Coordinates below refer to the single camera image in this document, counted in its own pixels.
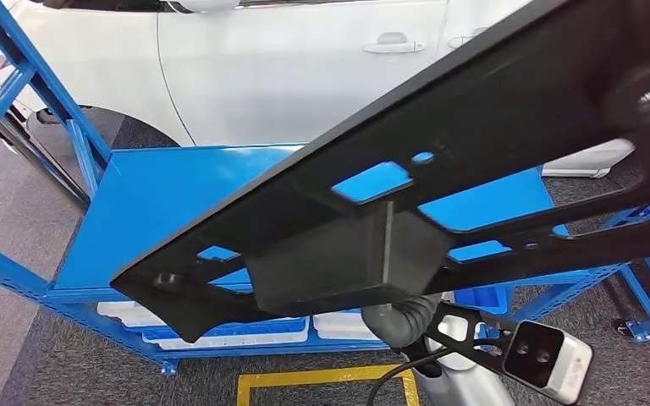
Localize white car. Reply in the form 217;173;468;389
0;0;637;179

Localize white car door handle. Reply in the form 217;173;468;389
448;26;492;51
361;31;427;56

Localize blue steel shelf rack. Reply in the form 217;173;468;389
0;0;650;376
610;207;650;344

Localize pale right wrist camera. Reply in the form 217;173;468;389
501;320;594;406

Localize black plastic frame part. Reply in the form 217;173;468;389
110;0;650;344

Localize blue plastic tray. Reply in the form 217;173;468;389
452;284;510;316
142;316;308;342

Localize thick black camera cable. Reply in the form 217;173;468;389
365;347;455;406

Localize white car side mirror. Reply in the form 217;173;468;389
162;0;242;14

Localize yellow floor tape rectangle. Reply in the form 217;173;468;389
236;364;421;406

